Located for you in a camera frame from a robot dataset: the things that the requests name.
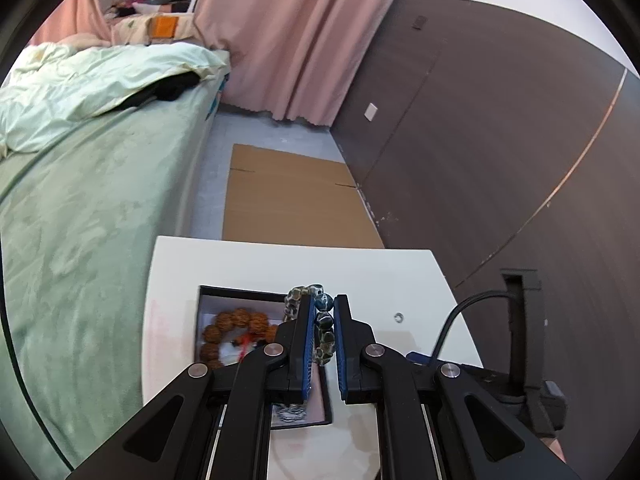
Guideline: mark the narrow pink curtain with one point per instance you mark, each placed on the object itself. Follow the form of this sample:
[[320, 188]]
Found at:
[[75, 15]]

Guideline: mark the orange box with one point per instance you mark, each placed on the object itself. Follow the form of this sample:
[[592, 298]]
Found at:
[[165, 27]]

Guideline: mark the white wall outlet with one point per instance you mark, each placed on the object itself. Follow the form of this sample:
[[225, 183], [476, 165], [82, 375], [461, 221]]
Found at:
[[370, 112]]

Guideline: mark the cream patterned blanket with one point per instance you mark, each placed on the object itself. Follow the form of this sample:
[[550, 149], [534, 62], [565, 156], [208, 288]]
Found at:
[[130, 27]]

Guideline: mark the pink pillow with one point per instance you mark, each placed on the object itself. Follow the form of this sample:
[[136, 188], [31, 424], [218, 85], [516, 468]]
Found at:
[[85, 40]]

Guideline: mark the black garment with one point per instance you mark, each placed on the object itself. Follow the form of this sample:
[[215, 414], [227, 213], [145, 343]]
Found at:
[[172, 87]]

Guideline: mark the black jewelry box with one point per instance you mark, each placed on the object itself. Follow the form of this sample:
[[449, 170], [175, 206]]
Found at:
[[225, 307]]

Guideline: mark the bed with green sheet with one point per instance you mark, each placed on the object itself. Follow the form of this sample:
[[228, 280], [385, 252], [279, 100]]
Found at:
[[75, 260]]

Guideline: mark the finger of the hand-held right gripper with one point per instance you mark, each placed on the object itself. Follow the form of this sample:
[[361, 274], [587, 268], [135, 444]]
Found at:
[[417, 357]]

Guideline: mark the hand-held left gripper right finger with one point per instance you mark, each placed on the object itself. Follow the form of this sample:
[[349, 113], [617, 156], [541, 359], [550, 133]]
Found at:
[[342, 350]]

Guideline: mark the pale green quilt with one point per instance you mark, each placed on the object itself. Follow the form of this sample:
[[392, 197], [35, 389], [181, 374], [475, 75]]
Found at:
[[100, 80]]

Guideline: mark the wide pink curtain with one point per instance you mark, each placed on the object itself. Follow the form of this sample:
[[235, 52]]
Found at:
[[300, 35]]

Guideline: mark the flat cardboard sheet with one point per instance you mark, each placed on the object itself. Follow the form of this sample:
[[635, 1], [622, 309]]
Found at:
[[290, 200]]

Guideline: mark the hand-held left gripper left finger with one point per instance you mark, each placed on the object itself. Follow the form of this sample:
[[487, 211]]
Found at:
[[306, 350]]

